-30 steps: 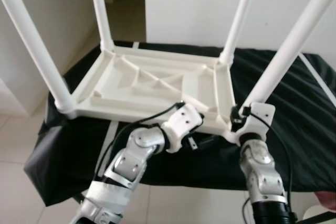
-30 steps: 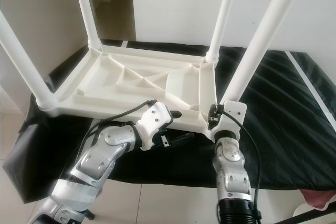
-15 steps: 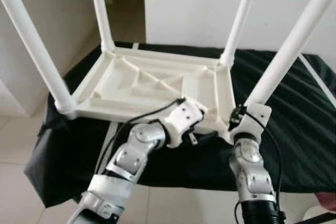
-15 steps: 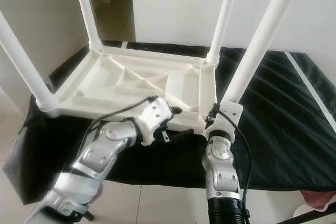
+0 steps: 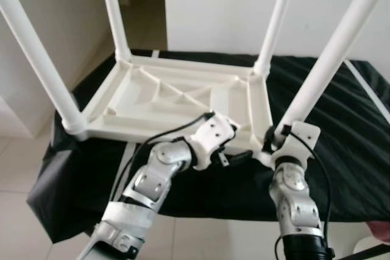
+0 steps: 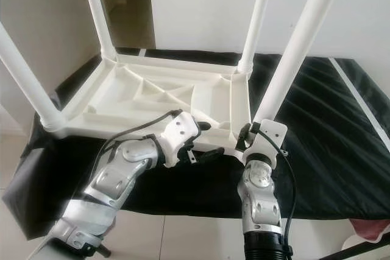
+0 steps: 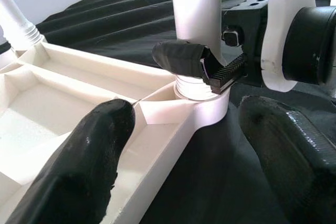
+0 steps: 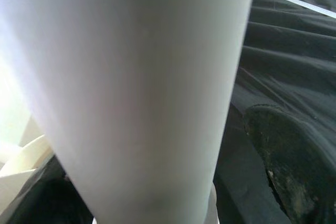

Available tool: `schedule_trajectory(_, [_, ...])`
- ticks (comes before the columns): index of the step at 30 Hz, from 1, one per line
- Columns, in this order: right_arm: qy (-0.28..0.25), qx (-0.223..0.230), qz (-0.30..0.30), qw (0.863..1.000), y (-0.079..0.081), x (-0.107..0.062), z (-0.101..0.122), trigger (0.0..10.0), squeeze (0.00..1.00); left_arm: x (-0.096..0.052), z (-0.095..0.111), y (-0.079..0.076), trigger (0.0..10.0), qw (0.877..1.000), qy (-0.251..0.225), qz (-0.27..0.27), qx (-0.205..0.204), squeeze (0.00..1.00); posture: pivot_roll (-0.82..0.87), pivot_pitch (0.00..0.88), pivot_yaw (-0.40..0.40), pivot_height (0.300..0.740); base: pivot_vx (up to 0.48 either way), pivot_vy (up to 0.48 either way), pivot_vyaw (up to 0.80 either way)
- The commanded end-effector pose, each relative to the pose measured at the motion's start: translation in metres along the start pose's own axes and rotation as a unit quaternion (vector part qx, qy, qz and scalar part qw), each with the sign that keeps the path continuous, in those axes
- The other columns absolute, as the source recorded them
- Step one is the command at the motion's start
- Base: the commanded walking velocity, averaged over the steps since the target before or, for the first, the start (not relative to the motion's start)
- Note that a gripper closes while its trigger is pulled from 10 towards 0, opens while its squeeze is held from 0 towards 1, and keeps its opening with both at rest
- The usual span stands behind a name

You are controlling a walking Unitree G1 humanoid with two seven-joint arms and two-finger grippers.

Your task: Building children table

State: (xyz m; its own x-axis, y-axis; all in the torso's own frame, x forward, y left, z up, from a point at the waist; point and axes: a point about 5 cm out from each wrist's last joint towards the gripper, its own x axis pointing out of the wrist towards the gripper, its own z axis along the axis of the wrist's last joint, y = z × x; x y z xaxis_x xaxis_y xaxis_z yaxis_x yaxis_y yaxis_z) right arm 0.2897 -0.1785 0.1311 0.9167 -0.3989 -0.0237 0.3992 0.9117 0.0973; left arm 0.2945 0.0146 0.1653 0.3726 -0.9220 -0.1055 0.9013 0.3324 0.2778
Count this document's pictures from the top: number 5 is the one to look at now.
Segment pink cloth piece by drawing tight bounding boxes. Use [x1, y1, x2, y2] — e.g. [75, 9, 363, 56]
[366, 222, 390, 242]

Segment black tablecloth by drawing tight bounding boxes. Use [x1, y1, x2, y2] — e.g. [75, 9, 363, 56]
[26, 50, 390, 244]

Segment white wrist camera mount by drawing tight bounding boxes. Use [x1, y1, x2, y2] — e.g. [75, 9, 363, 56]
[271, 121, 322, 163]
[189, 114, 237, 169]

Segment white plastic table leg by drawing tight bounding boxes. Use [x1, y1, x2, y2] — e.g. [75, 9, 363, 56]
[97, 0, 133, 63]
[253, 0, 300, 78]
[0, 0, 88, 139]
[277, 0, 390, 139]

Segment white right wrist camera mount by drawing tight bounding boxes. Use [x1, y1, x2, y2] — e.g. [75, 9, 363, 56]
[271, 121, 322, 163]

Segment black metal stand leg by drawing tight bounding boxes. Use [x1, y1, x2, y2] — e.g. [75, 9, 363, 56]
[353, 245, 390, 260]

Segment white fabric strip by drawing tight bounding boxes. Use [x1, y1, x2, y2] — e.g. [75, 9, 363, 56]
[344, 59, 390, 121]
[113, 50, 160, 203]

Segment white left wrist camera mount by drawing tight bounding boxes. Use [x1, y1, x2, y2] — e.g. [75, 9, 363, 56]
[189, 114, 237, 169]

